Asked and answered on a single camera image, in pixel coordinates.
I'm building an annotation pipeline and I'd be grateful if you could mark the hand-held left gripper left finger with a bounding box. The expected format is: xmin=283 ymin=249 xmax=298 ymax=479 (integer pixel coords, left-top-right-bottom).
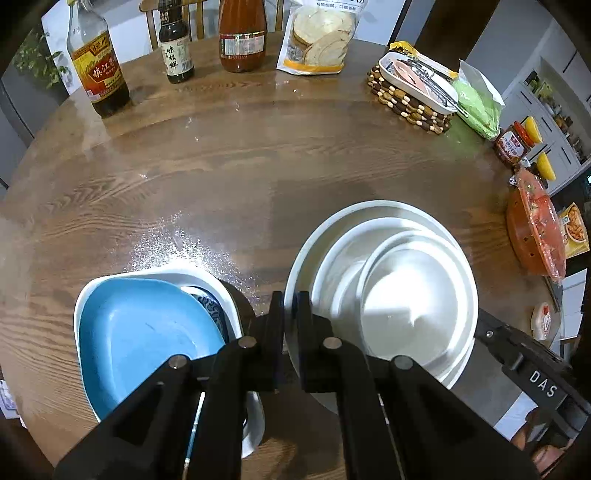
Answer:
xmin=54 ymin=291 xmax=286 ymax=480

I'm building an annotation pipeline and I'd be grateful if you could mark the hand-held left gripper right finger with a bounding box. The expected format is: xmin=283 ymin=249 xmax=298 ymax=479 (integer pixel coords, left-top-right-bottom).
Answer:
xmin=295 ymin=290 xmax=542 ymax=480

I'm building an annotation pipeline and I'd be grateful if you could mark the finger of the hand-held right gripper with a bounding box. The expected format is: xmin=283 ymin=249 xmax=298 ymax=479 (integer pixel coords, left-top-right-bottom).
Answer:
xmin=474 ymin=309 xmax=522 ymax=366

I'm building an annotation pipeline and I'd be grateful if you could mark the blue patterned plate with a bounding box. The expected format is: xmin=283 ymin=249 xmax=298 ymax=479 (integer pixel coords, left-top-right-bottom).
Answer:
xmin=180 ymin=286 xmax=232 ymax=344

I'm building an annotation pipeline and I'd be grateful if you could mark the small white bowl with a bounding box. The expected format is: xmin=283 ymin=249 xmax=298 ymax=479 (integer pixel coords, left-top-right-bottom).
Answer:
xmin=311 ymin=218 xmax=465 ymax=366
xmin=359 ymin=231 xmax=479 ymax=376

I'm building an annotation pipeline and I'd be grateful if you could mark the large white bowl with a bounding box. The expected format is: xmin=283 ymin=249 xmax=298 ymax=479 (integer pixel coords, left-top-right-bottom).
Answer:
xmin=283 ymin=199 xmax=479 ymax=414

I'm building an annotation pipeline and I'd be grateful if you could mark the person's right hand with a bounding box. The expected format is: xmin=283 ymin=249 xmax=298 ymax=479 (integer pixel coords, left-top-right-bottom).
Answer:
xmin=512 ymin=406 xmax=577 ymax=477

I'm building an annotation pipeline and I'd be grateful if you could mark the small white red packet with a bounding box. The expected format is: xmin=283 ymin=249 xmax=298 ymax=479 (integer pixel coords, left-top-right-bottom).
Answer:
xmin=529 ymin=302 xmax=554 ymax=342

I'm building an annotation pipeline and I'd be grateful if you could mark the red strawberry basket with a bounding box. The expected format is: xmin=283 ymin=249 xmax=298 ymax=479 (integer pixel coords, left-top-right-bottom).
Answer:
xmin=505 ymin=168 xmax=568 ymax=284

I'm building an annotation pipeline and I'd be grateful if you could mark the yellow snack box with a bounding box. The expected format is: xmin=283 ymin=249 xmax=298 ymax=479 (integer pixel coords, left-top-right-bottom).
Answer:
xmin=556 ymin=202 xmax=591 ymax=260

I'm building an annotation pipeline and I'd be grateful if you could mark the red chili sauce jar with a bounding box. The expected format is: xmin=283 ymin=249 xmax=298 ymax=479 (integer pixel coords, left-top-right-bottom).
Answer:
xmin=493 ymin=122 xmax=536 ymax=168

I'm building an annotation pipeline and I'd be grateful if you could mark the green plastic bag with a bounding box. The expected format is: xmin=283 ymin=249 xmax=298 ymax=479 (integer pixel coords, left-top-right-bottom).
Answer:
xmin=451 ymin=60 xmax=504 ymax=141

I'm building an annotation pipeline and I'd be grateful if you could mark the wooden bead trivet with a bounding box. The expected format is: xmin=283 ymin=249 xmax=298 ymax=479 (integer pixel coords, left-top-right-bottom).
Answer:
xmin=366 ymin=65 xmax=456 ymax=135

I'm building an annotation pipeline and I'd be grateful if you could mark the white cabinet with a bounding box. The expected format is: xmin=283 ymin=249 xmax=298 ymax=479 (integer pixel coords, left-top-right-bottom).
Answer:
xmin=501 ymin=23 xmax=591 ymax=195

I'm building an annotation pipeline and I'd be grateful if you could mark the metal utensil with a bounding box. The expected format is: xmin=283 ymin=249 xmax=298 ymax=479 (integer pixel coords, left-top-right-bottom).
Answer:
xmin=405 ymin=58 xmax=470 ymax=117

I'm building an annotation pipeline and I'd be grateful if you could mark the pink plastic scoop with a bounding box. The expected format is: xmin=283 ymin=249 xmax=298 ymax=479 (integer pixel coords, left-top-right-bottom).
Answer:
xmin=392 ymin=62 xmax=435 ymax=94

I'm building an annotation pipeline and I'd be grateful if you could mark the white rectangular tray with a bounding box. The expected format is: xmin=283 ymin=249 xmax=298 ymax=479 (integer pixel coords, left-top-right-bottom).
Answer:
xmin=377 ymin=51 xmax=461 ymax=116

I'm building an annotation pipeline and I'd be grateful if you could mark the yellow packet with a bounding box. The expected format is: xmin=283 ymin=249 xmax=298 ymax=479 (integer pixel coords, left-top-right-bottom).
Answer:
xmin=388 ymin=41 xmax=456 ymax=77

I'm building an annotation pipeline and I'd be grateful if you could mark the flour bag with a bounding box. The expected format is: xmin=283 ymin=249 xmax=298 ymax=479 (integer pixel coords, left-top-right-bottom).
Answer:
xmin=276 ymin=0 xmax=358 ymax=76

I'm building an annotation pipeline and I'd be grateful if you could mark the orange sauce bottle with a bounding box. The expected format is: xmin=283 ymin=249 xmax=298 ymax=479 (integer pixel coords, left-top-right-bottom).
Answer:
xmin=217 ymin=0 xmax=268 ymax=73

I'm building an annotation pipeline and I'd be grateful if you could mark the small dark soy sauce bottle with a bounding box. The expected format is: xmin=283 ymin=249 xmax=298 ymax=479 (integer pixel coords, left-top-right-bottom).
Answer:
xmin=158 ymin=0 xmax=195 ymax=85

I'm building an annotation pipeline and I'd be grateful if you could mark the dark door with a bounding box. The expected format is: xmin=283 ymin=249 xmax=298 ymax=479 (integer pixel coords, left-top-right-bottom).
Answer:
xmin=394 ymin=0 xmax=482 ymax=48

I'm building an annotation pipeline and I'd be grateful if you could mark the vinegar bottle with yellow cap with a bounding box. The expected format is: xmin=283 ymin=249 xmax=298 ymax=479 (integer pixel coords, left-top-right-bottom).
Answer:
xmin=67 ymin=0 xmax=131 ymax=119

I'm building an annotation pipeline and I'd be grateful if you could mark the dark grey fridge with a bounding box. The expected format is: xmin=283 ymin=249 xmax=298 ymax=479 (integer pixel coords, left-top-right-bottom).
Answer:
xmin=0 ymin=74 xmax=35 ymax=186

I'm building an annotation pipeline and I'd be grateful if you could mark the wooden chair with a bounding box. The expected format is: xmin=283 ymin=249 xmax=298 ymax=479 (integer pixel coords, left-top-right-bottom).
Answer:
xmin=140 ymin=0 xmax=285 ymax=52

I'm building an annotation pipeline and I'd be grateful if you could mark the green vine plant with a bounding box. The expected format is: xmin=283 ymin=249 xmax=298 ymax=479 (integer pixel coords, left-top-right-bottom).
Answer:
xmin=13 ymin=30 xmax=71 ymax=92

